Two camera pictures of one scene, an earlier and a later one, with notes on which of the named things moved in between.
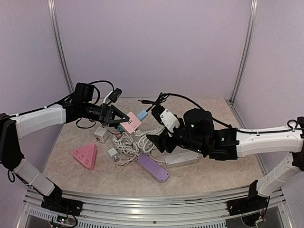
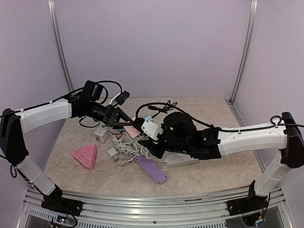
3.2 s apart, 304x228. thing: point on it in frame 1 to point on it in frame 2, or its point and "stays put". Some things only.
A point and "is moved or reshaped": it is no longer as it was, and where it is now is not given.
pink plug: x=118 y=137 stays put
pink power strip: x=86 y=155 stays put
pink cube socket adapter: x=133 y=124 is moved or reshaped
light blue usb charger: x=142 y=114 to x=149 y=118
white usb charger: x=112 y=152 stays put
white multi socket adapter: x=101 y=134 stays put
